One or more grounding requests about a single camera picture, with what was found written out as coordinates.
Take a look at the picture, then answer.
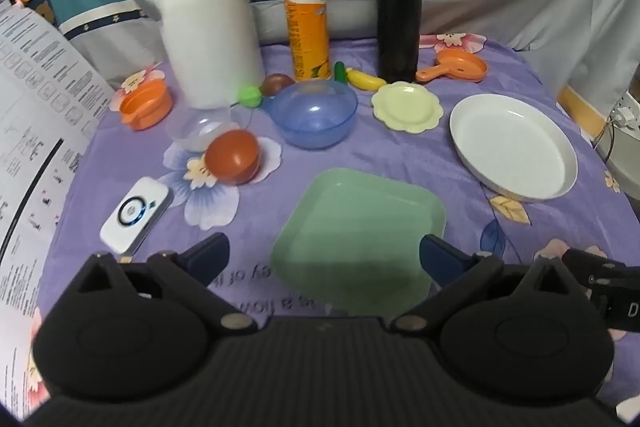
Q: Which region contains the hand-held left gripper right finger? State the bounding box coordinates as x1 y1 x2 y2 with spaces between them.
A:
390 233 581 336

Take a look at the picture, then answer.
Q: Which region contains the black thermos bottle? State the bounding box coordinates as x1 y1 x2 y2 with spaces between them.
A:
374 0 426 82

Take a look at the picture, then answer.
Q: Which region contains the white round plate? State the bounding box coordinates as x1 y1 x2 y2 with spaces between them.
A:
448 94 579 204

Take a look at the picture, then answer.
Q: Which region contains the blue transparent bowl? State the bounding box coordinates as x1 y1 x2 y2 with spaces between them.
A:
267 80 359 150

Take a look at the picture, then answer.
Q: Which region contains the white remote device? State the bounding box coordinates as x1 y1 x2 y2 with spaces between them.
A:
99 177 174 256

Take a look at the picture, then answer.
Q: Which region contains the brown toy fruit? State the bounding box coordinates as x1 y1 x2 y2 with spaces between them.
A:
260 73 296 98

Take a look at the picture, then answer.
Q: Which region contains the white power strip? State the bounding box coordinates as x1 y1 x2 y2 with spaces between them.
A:
607 89 640 130

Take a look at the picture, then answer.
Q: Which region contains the green toy fruit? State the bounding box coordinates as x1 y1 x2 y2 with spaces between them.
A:
237 86 263 108

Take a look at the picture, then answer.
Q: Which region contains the white printed instruction sheet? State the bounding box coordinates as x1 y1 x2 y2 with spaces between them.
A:
0 0 117 423

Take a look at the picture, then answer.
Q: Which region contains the purple floral tablecloth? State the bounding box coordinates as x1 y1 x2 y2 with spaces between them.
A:
30 34 640 418

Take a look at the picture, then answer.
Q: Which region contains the yellow toy banana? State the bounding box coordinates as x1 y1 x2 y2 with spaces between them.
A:
346 67 387 92

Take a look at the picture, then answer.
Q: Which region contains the orange bowl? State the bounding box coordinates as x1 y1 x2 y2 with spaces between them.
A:
205 129 262 186

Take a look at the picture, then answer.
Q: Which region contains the white thermos jug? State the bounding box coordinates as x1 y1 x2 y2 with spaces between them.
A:
120 0 266 110

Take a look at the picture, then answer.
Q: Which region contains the yellow flower-shaped plate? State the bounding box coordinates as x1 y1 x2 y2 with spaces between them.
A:
371 82 445 132

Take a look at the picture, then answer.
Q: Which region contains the yellow orange detergent bottle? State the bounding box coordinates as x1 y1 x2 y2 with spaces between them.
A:
277 0 332 82

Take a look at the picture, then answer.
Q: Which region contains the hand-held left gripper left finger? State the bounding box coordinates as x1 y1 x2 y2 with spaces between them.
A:
75 232 259 336

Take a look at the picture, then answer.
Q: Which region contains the green square plate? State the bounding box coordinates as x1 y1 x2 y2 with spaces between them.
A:
270 168 447 318

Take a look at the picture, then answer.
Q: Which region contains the clear plastic bowl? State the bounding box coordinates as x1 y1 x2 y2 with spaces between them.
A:
166 107 233 152

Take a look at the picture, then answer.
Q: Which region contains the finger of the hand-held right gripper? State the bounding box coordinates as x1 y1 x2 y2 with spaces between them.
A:
562 248 640 280

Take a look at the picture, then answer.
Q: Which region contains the orange toy pot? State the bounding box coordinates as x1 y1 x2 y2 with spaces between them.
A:
119 80 172 130

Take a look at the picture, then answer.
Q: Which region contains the orange toy pan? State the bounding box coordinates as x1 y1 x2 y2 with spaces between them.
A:
416 49 488 84

